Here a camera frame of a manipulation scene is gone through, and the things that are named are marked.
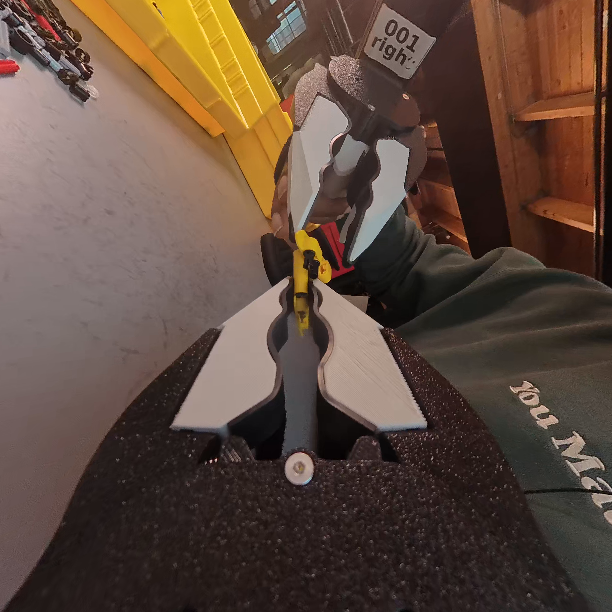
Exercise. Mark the black metal post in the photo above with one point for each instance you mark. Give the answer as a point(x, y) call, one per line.
point(473, 167)

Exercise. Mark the yellow storage bin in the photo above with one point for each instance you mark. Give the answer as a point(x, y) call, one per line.
point(167, 48)
point(260, 158)

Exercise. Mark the red fabric bag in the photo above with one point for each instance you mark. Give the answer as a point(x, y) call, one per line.
point(330, 239)

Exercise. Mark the yellow lego subassembly blue pins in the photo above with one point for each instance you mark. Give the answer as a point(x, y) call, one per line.
point(300, 282)

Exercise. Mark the yellow lego plate black pins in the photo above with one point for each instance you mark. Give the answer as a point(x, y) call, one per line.
point(308, 241)

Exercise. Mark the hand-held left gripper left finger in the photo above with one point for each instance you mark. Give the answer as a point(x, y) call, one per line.
point(224, 377)

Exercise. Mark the pile of small lego pieces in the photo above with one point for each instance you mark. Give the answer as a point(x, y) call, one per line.
point(43, 43)

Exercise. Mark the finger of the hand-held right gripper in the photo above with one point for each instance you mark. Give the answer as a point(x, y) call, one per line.
point(306, 153)
point(387, 181)

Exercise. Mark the wooden wall shelving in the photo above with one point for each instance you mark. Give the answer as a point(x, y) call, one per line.
point(550, 119)

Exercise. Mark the window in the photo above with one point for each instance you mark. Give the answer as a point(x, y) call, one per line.
point(287, 28)

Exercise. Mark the person's right hand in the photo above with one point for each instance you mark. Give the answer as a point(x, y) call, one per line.
point(334, 198)

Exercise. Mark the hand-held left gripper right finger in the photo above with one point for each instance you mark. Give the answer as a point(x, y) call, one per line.
point(373, 377)

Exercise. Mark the person's right forearm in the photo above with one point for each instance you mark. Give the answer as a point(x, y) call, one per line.
point(430, 267)

